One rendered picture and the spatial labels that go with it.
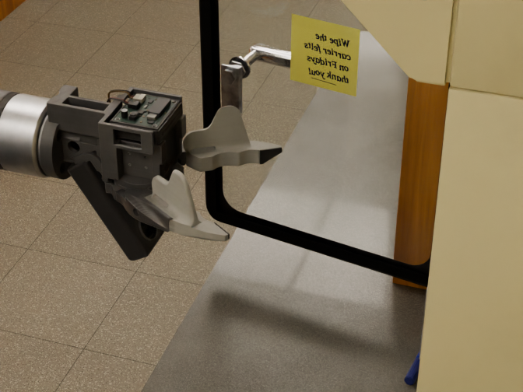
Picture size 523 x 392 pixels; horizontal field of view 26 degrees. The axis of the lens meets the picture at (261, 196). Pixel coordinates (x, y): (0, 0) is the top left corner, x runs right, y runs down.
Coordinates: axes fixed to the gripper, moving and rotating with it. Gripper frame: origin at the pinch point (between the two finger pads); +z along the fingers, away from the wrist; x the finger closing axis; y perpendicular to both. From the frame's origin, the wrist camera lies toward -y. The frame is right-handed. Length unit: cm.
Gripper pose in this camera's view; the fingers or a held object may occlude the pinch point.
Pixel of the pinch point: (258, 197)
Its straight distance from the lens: 102.6
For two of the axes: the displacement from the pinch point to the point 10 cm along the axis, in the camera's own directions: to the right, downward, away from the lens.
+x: 3.2, -5.3, 7.8
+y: 0.1, -8.3, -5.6
